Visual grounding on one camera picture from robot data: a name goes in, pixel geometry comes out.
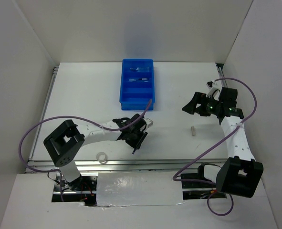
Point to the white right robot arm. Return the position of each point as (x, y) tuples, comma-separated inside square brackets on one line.
[(241, 173)]

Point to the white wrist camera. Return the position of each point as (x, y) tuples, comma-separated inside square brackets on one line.
[(149, 123), (212, 88)]

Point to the blue compartment storage bin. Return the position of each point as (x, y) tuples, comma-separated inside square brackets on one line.
[(135, 96)]

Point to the white front cover board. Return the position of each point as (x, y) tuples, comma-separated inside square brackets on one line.
[(138, 189)]

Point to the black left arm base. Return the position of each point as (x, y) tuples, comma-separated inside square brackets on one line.
[(83, 190)]

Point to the clear tape roll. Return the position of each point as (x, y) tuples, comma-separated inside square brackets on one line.
[(102, 158)]

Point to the blue capped ballpoint pen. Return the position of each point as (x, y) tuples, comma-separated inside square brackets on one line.
[(140, 81)]

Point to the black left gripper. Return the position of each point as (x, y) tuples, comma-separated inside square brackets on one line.
[(136, 144)]

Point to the white eraser block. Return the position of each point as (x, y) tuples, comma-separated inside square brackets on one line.
[(193, 131)]

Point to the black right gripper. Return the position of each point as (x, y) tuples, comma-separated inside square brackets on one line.
[(199, 98)]

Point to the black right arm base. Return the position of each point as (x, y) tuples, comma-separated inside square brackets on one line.
[(194, 185)]

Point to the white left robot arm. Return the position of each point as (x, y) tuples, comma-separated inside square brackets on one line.
[(66, 140)]

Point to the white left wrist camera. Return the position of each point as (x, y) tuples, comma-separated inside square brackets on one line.
[(149, 123)]

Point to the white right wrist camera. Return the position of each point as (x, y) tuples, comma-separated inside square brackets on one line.
[(212, 88)]

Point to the aluminium table frame rail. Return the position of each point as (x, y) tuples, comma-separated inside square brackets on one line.
[(91, 90)]

